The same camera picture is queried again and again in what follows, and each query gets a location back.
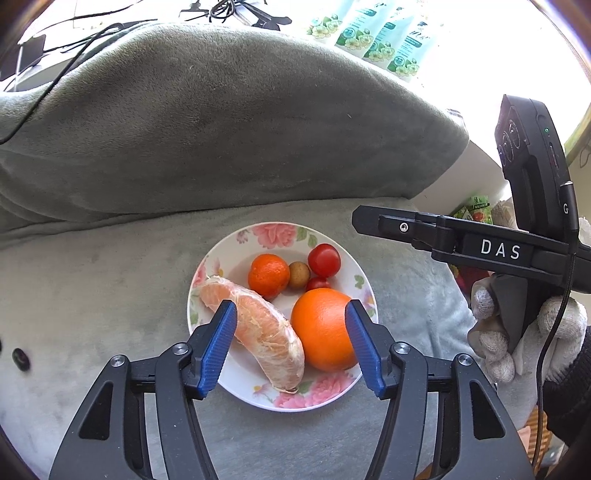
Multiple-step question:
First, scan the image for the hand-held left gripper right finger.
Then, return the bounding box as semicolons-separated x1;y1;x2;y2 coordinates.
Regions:
342;299;539;480

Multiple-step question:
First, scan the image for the light grey fleece blanket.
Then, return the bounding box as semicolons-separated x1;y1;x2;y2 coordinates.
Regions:
0;196;541;480

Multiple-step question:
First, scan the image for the peeled pomelo segment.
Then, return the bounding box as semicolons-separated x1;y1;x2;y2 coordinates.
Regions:
199;275;306;394

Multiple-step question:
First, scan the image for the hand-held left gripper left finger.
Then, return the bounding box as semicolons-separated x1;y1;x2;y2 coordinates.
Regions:
48;299;241;480

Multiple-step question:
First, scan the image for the white floral plate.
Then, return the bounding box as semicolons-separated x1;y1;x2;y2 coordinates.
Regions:
187;222;379;411

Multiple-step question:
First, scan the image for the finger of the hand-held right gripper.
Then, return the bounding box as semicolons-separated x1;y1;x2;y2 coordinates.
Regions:
351;205;463;265

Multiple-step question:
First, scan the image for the brown longan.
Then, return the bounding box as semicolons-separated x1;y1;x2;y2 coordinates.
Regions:
288;261;311;290

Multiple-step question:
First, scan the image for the large orange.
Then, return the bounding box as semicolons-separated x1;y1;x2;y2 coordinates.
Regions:
290;287;365;373

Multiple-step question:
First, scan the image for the orange mandarin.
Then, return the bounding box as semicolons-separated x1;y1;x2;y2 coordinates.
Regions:
248;254;291;299

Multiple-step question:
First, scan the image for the white sofa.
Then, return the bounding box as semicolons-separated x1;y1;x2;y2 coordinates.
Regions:
410;137;514;219

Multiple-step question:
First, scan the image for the person's right hand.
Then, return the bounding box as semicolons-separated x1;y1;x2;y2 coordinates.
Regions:
467;281;589;385

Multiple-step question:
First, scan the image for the green snack packet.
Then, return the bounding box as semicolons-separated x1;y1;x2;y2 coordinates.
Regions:
452;196;495;225

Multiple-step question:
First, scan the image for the grey-green cushion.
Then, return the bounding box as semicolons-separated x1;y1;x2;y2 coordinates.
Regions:
0;23;470;232

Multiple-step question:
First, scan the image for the person's right forearm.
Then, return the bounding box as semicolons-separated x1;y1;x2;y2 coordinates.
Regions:
540;323;591;446

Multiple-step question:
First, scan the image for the black cable bundle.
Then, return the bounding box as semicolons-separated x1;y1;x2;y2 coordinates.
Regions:
182;0;294;29

